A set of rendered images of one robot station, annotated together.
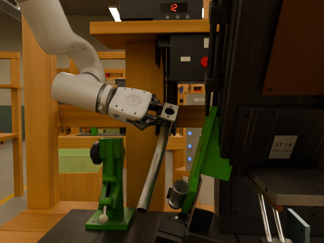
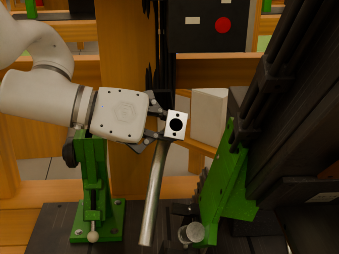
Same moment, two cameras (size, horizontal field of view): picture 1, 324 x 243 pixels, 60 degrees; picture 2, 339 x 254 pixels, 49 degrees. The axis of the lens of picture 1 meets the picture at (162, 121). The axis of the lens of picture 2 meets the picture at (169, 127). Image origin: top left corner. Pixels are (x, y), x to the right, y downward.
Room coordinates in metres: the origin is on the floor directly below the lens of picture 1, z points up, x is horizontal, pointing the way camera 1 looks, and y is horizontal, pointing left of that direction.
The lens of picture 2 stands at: (0.13, 0.07, 1.59)
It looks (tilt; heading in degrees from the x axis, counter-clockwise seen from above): 28 degrees down; 353
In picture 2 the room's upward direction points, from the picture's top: straight up
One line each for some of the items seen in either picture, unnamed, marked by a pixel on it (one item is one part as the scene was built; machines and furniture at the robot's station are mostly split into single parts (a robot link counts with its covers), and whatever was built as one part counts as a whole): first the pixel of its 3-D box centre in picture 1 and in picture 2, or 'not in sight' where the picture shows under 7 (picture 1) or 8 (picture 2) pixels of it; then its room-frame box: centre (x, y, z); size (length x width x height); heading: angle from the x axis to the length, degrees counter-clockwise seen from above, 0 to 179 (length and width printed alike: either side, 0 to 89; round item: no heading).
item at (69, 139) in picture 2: (96, 153); (70, 151); (0.90, 0.21, 1.12); 0.07 x 0.03 x 0.08; 176
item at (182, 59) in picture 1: (195, 60); (205, 12); (0.96, -0.11, 1.43); 0.17 x 0.12 x 0.15; 86
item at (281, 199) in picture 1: (283, 174); (317, 210); (0.64, -0.28, 1.11); 0.39 x 0.16 x 0.03; 176
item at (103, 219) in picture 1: (104, 212); (93, 228); (0.81, 0.17, 0.96); 0.06 x 0.03 x 0.06; 176
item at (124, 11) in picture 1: (142, 11); not in sight; (0.98, 0.07, 1.60); 0.15 x 0.07 x 0.07; 86
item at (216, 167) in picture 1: (214, 147); (236, 177); (0.69, -0.13, 1.17); 0.13 x 0.12 x 0.20; 86
